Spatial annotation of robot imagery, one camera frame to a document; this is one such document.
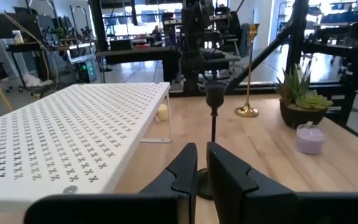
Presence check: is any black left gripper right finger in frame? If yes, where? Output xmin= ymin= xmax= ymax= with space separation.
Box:
xmin=207 ymin=142 xmax=298 ymax=224

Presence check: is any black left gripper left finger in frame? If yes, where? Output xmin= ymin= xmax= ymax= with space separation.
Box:
xmin=140 ymin=142 xmax=198 ymax=224

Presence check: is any yellow candle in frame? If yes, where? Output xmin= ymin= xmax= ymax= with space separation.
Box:
xmin=157 ymin=103 xmax=169 ymax=122

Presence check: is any purple candle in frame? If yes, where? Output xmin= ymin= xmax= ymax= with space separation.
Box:
xmin=295 ymin=123 xmax=326 ymax=156

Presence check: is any gold candle stick holder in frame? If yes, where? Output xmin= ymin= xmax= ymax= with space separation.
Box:
xmin=234 ymin=23 xmax=260 ymax=118

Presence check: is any black candle stick holder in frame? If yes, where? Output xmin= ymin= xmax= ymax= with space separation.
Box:
xmin=196 ymin=81 xmax=229 ymax=200

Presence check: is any succulent plant in dark pot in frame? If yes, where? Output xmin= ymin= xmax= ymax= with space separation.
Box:
xmin=273 ymin=63 xmax=334 ymax=129

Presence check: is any black desk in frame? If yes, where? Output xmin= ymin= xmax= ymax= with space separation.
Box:
xmin=95 ymin=46 xmax=242 ymax=83

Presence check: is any white perforated metal shelf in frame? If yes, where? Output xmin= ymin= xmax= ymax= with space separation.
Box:
xmin=0 ymin=82 xmax=172 ymax=215

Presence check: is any computer tower with green light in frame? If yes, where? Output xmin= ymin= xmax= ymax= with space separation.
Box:
xmin=76 ymin=60 xmax=98 ymax=83

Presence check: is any person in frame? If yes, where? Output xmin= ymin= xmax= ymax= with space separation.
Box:
xmin=150 ymin=24 xmax=163 ymax=43

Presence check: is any blue hanging cloth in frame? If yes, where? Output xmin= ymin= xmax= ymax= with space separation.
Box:
xmin=240 ymin=23 xmax=250 ymax=58

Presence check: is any black pillar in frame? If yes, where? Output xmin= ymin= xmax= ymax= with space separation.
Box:
xmin=88 ymin=0 xmax=109 ymax=52

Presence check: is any black metal table frame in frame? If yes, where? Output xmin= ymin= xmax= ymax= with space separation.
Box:
xmin=169 ymin=0 xmax=358 ymax=147

